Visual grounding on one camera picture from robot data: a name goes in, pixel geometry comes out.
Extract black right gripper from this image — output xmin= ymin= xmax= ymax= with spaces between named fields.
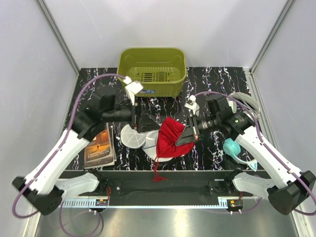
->
xmin=176 ymin=113 xmax=221 ymax=147

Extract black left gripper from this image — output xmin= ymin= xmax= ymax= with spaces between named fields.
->
xmin=103 ymin=95 xmax=160 ymax=132

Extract red bra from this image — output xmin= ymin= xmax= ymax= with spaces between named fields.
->
xmin=153 ymin=117 xmax=195 ymax=182

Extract white mesh laundry bag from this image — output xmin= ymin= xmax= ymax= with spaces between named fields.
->
xmin=120 ymin=124 xmax=173 ymax=162

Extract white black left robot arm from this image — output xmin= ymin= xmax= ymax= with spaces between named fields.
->
xmin=12 ymin=85 xmax=159 ymax=215

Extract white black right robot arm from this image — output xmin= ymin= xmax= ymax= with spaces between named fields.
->
xmin=175 ymin=92 xmax=316 ymax=215

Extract teal cat-ear headphones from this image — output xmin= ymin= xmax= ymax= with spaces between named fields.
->
xmin=223 ymin=138 xmax=258 ymax=172

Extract dark orange paperback book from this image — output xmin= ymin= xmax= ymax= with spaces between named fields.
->
xmin=83 ymin=123 xmax=117 ymax=169

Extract olive green plastic basket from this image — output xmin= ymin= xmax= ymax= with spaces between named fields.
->
xmin=117 ymin=47 xmax=187 ymax=98

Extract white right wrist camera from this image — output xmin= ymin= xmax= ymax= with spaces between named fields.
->
xmin=185 ymin=95 xmax=199 ymax=116

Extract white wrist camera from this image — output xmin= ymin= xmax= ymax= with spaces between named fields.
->
xmin=185 ymin=95 xmax=199 ymax=116
xmin=123 ymin=76 xmax=143 ymax=106

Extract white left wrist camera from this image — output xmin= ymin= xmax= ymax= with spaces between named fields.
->
xmin=123 ymin=76 xmax=143 ymax=106

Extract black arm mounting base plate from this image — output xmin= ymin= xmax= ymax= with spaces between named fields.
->
xmin=78 ymin=171 xmax=253 ymax=213

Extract white slotted cable duct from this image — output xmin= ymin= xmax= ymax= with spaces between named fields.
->
xmin=63 ymin=198 xmax=109 ymax=208

